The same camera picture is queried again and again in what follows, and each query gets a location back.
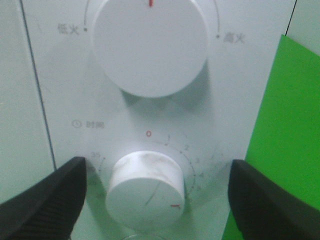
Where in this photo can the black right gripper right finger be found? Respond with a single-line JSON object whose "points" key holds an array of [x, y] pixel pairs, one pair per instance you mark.
{"points": [[262, 210]]}

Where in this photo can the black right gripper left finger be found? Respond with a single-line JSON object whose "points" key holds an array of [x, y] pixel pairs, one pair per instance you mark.
{"points": [[49, 209]]}

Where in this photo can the white microwave door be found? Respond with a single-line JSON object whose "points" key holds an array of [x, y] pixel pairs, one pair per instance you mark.
{"points": [[25, 156]]}

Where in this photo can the white microwave knob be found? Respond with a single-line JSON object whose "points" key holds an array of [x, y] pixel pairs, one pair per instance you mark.
{"points": [[150, 48], [146, 191]]}

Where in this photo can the white microwave oven body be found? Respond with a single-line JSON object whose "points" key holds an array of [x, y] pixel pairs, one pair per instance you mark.
{"points": [[202, 127]]}

